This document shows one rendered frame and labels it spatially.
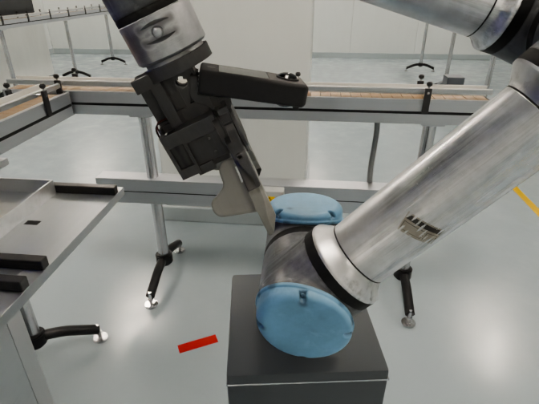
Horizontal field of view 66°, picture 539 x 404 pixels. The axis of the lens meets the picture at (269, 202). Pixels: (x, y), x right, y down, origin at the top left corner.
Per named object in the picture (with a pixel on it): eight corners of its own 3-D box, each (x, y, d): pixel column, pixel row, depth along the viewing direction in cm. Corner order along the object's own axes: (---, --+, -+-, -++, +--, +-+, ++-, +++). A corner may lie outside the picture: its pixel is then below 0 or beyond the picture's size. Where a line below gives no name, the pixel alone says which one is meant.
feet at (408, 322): (399, 328, 179) (404, 302, 173) (383, 260, 223) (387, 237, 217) (419, 329, 179) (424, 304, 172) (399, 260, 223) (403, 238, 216)
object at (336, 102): (6, 113, 170) (-7, 73, 163) (28, 103, 184) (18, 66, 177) (492, 127, 153) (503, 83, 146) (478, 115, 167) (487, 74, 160)
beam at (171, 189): (99, 201, 190) (95, 177, 184) (107, 193, 197) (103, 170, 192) (464, 220, 176) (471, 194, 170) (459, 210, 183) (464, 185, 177)
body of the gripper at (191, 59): (188, 160, 52) (136, 70, 47) (250, 132, 52) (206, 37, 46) (186, 187, 45) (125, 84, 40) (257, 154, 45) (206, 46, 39)
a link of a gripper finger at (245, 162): (250, 195, 46) (220, 127, 48) (265, 189, 46) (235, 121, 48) (243, 191, 42) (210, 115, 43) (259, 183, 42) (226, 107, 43)
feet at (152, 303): (140, 309, 190) (135, 284, 183) (174, 247, 234) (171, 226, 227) (157, 310, 189) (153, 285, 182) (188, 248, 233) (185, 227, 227)
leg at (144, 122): (153, 268, 204) (128, 114, 169) (159, 257, 212) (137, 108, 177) (171, 269, 204) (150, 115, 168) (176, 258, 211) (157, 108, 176)
